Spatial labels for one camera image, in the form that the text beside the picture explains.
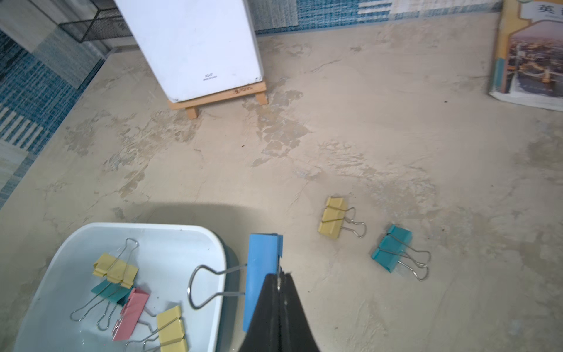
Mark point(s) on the yellow textbook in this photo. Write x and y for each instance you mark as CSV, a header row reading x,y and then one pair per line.
x,y
528,55

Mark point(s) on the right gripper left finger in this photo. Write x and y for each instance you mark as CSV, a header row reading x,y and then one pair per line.
x,y
263,332

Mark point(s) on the wooden mini easel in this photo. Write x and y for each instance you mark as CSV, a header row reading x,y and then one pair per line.
x,y
191,106

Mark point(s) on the white plastic storage box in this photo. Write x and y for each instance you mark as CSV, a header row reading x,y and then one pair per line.
x,y
75,307

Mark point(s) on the pink binder clip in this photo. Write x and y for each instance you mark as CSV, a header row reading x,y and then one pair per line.
x,y
130,314

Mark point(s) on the white board on easel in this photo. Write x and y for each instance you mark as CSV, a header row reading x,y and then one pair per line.
x,y
195,48

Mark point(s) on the green binder clip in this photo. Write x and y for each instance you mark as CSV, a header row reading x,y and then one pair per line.
x,y
111,296

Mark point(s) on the black wire mesh shelf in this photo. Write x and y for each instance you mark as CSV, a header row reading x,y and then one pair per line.
x,y
85,21

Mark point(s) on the blue binder clip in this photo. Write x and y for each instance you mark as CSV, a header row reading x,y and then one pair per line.
x,y
265,252

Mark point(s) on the teal binder clip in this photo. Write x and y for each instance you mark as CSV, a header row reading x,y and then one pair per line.
x,y
395,249

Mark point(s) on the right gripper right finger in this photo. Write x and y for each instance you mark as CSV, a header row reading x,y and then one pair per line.
x,y
294,331

